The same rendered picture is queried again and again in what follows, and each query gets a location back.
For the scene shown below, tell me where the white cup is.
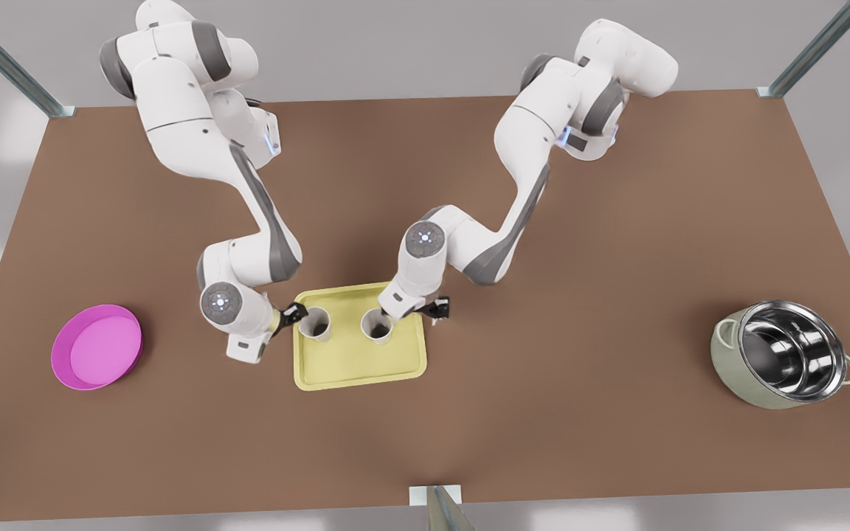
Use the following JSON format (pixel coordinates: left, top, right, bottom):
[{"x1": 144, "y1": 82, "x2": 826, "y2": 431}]
[
  {"x1": 361, "y1": 308, "x2": 394, "y2": 346},
  {"x1": 299, "y1": 307, "x2": 334, "y2": 344}
]

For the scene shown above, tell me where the yellow tray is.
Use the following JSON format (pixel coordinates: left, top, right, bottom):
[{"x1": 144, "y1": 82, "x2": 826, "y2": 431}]
[{"x1": 292, "y1": 282, "x2": 428, "y2": 392}]

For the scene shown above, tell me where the pink bowl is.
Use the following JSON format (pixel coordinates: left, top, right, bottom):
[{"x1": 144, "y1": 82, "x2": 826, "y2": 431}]
[{"x1": 51, "y1": 304, "x2": 145, "y2": 391}]

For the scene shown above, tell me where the grey-green steel pot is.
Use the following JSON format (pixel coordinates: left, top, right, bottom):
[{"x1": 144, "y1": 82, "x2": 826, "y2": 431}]
[{"x1": 710, "y1": 299, "x2": 850, "y2": 410}]

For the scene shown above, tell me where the silver frame post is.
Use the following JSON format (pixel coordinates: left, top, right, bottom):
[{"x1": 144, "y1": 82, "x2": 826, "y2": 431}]
[
  {"x1": 0, "y1": 6, "x2": 76, "y2": 119},
  {"x1": 409, "y1": 485, "x2": 476, "y2": 531},
  {"x1": 756, "y1": 0, "x2": 850, "y2": 99}
]

